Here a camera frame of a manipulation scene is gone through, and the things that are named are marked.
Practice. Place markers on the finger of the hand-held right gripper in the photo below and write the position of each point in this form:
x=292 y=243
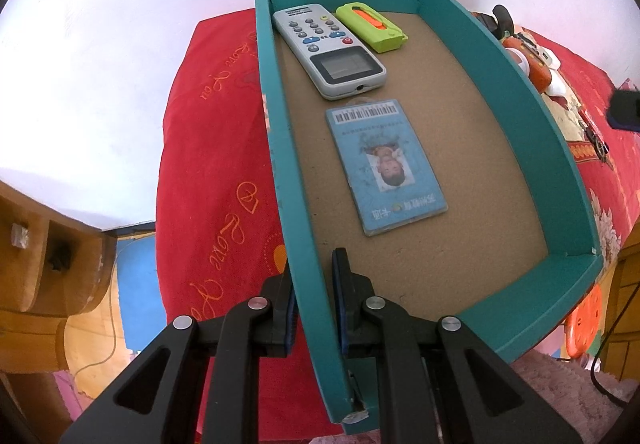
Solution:
x=625 y=110

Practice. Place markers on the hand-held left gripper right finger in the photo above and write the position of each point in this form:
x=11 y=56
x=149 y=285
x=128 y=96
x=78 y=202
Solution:
x=338 y=304

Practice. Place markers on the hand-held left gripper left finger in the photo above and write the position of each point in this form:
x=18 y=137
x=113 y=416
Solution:
x=287 y=334

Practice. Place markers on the white earbuds case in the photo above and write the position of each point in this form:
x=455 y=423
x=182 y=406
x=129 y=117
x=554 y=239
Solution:
x=555 y=86

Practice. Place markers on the orange timer with monkey figure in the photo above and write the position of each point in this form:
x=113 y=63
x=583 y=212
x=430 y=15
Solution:
x=537 y=71

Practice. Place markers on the teal cardboard box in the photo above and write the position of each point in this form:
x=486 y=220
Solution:
x=425 y=254

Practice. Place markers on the white jar with orange label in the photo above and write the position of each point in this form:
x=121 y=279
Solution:
x=519 y=61

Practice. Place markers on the blue ID card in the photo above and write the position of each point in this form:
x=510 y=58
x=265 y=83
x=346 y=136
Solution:
x=385 y=169

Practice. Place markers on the white remote control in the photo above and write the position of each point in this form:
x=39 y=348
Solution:
x=330 y=54

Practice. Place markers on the green utility knife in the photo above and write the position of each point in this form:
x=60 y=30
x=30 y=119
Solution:
x=372 y=29

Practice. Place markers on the red lighter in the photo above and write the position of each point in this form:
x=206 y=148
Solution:
x=587 y=121

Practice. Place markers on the white charger adapter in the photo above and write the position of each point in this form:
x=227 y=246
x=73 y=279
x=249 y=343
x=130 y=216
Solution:
x=549 y=55

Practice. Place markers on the blue foam floor mat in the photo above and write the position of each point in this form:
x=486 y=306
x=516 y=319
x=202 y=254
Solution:
x=137 y=284

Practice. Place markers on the red printed blanket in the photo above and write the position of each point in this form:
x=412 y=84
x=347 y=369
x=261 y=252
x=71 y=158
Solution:
x=215 y=149

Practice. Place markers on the wooden furniture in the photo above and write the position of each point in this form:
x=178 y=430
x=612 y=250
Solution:
x=625 y=314

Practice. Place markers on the orange stool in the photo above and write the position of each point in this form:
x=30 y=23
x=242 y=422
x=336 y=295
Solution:
x=582 y=324

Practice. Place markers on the pink fluffy cloth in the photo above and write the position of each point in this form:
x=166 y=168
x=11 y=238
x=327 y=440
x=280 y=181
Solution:
x=555 y=394

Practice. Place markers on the wooden cabinet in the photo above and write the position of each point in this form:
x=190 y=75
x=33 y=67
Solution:
x=30 y=274

